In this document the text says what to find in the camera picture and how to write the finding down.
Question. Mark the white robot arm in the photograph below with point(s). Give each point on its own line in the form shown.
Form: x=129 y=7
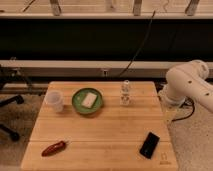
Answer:
x=188 y=80

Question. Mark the clear plastic bottle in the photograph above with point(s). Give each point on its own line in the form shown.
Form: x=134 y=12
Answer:
x=125 y=93

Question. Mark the white rectangular block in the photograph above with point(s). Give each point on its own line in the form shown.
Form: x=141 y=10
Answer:
x=89 y=100

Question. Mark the green round plate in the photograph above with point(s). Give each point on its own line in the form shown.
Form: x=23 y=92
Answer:
x=79 y=96

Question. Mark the translucent plastic cup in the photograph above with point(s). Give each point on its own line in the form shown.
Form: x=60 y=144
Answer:
x=54 y=99

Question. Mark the black smartphone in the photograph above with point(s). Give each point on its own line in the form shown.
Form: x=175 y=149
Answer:
x=149 y=145

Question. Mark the red chili pepper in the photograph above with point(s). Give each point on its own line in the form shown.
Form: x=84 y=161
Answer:
x=54 y=148

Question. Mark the black office chair base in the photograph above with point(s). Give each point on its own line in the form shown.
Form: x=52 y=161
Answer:
x=14 y=136

